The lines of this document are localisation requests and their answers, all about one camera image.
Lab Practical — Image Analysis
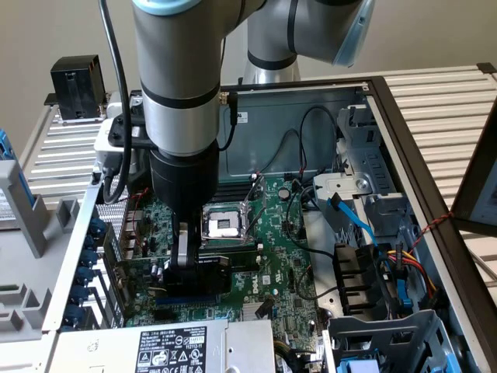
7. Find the black plastic fan shroud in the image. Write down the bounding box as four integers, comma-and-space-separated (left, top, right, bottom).
332, 242, 389, 319

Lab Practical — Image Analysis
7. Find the silver CPU socket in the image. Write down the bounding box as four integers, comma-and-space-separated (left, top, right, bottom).
200, 204, 258, 249

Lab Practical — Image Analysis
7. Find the black power connector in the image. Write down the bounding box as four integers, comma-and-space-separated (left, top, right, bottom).
421, 291, 447, 312

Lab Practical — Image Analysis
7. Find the perforated metal slot cover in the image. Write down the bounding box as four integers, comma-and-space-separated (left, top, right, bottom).
103, 221, 122, 261

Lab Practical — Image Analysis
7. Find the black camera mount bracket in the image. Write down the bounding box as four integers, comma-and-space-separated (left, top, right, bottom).
107, 115, 155, 151

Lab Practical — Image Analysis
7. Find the silver socket cover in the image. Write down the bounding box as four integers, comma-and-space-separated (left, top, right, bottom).
241, 173, 269, 239

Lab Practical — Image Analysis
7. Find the red black twisted wire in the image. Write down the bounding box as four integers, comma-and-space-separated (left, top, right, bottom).
126, 187, 151, 235
411, 211, 455, 249

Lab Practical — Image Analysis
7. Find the grey metal PC case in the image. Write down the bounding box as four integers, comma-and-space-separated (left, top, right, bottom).
40, 75, 497, 373

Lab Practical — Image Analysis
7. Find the grey parts rack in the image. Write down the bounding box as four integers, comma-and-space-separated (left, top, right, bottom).
0, 160, 82, 343

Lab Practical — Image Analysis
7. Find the blue plastic drive carrier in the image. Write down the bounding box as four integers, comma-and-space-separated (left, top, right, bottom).
336, 349, 381, 373

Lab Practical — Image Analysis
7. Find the grey perforated drive cage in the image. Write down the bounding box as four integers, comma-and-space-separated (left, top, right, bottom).
321, 309, 473, 373

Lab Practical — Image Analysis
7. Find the silver rear port block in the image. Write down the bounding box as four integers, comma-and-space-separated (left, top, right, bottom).
122, 232, 139, 262
123, 209, 144, 232

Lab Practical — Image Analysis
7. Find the coloured power wire harness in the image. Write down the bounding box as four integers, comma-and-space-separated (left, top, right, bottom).
378, 248, 440, 300

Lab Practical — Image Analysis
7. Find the black angled plug cable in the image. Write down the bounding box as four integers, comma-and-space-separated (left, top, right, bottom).
217, 92, 240, 152

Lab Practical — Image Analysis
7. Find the green graphics card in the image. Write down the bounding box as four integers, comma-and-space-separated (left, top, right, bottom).
110, 254, 234, 302

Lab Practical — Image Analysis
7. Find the black framed monitor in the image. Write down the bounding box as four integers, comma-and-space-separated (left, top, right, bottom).
452, 91, 497, 236

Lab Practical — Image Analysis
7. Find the blue expansion slot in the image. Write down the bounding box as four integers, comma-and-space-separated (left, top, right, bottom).
155, 296, 221, 307

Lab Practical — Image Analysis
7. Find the yellow black wire bundle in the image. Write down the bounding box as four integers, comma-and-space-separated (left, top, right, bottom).
273, 337, 325, 373

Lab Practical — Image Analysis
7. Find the thin metal locking lever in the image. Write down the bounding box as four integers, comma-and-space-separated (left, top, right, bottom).
201, 232, 256, 244

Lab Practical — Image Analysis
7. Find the blue flat data wire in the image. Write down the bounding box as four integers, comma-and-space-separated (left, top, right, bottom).
328, 196, 380, 248

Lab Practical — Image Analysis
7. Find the silver power supply unit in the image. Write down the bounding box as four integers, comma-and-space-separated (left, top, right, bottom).
45, 318, 279, 373

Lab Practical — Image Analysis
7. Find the black box fixture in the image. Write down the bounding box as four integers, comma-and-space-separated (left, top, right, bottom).
50, 54, 108, 122

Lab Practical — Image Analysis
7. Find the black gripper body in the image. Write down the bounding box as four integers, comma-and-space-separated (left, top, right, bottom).
149, 140, 221, 225

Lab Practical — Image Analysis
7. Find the blue plastic latch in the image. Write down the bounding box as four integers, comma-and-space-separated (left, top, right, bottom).
395, 277, 413, 312

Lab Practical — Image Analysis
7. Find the grey metal disk bay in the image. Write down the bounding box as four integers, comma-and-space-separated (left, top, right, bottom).
312, 103, 415, 249

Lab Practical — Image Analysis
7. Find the green motherboard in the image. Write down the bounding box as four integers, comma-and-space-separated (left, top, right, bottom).
120, 176, 325, 350

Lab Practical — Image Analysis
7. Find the thick black camera cable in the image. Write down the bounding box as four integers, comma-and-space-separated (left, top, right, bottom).
97, 0, 133, 206

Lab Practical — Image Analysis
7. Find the silver finned heatsink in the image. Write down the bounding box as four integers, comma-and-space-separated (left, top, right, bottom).
241, 301, 273, 322

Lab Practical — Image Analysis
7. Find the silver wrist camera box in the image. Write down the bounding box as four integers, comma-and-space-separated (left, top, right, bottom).
94, 118, 133, 174

